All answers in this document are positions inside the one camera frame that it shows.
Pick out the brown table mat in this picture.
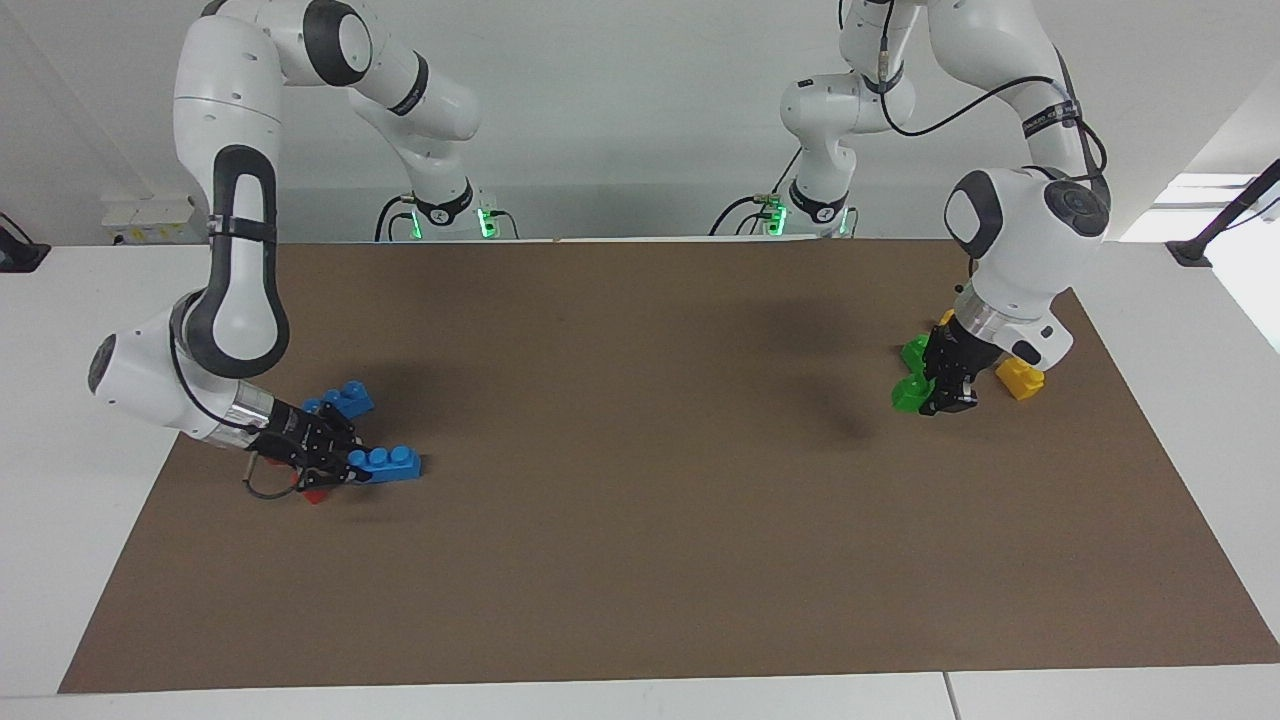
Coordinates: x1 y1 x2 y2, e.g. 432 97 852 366
58 237 1280 694

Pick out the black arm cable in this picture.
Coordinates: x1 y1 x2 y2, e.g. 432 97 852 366
168 320 301 499
878 0 1109 181

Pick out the black table clamp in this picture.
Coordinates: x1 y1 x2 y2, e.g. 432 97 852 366
0 213 51 273

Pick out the white wall socket box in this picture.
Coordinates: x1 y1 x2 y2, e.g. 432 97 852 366
100 195 201 246

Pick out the black camera stand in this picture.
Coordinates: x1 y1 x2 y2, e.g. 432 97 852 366
1165 158 1280 268

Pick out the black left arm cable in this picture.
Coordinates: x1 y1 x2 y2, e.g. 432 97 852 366
878 0 1109 181

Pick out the black base cable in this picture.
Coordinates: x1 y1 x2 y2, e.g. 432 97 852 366
375 193 416 243
708 195 776 237

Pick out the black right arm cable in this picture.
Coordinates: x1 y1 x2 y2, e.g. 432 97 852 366
168 320 301 499

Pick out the blue three-stud toy brick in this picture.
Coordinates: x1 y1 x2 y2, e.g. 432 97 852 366
303 380 376 419
347 446 423 485

